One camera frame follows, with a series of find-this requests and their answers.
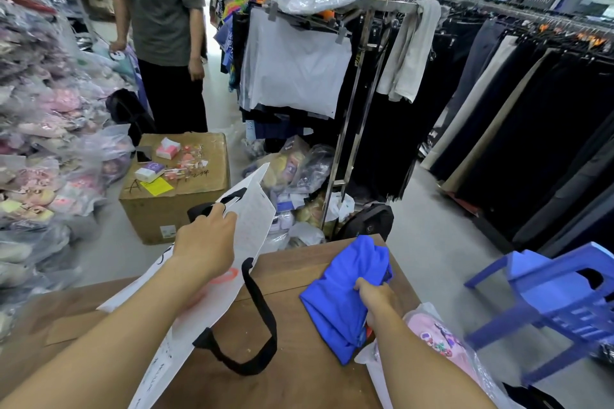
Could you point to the person's right hand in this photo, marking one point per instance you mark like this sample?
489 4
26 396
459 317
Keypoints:
377 294

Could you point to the person's left hand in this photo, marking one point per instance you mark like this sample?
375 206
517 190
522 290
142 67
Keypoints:
204 243

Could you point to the person's right fingers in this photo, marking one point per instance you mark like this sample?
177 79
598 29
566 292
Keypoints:
364 287

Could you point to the person's left thumb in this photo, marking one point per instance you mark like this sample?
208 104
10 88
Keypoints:
229 221

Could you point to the blue garment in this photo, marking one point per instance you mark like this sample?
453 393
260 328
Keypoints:
343 296

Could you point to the person's right forearm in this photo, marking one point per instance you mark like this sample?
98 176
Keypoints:
422 365

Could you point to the person's left forearm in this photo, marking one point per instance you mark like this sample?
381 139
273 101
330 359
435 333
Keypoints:
96 341

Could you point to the brown cardboard box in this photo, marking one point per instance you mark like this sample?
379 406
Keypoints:
180 183

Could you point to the black backpack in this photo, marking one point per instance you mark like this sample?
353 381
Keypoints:
367 221

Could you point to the pile of bagged goods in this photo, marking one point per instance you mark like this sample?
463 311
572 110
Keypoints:
295 193

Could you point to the yellow paper note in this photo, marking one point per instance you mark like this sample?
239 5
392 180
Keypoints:
156 186

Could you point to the white purple tissue pack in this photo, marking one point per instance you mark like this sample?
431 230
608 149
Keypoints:
150 172

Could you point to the pink tissue pack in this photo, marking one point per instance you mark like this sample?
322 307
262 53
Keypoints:
168 149

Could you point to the pink garment in plastic bag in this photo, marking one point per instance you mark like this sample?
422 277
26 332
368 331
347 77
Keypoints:
443 346

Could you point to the black phone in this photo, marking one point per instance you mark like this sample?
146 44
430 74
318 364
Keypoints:
144 154

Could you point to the white hanging garment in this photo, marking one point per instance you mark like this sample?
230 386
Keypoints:
295 63

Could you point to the metal clothing rack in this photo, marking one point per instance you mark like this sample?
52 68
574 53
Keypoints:
355 102

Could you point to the blue plastic chair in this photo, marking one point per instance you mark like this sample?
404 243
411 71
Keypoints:
551 298

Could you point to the pile of bagged slippers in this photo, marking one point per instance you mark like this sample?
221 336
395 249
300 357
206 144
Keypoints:
45 126

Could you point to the row of dark hanging trousers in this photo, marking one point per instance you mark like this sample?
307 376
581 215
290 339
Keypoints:
523 135

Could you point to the cream hanging garment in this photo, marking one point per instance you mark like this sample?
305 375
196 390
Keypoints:
410 51

